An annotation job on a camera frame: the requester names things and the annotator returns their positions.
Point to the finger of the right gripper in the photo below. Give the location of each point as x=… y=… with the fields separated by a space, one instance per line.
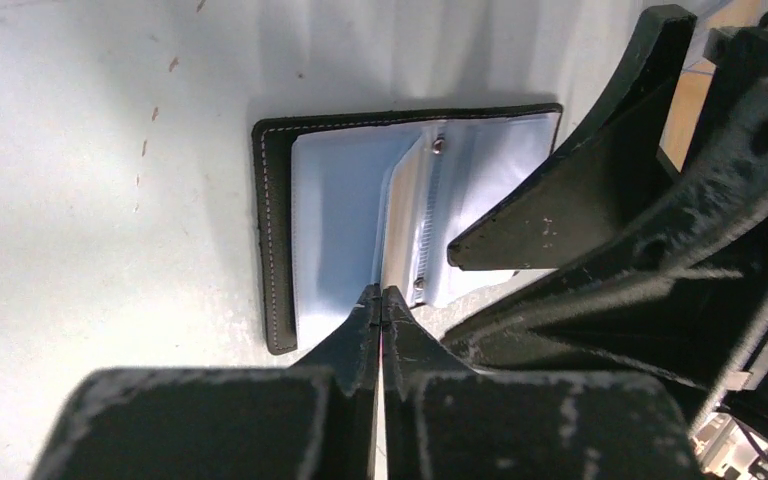
x=605 y=174

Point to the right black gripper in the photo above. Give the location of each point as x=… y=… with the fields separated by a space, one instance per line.
x=681 y=292

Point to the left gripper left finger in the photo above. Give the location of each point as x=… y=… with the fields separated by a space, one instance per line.
x=315 y=419

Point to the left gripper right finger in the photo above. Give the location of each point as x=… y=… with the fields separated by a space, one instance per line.
x=444 y=420

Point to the black card holder wallet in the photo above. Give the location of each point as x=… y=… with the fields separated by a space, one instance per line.
x=321 y=191

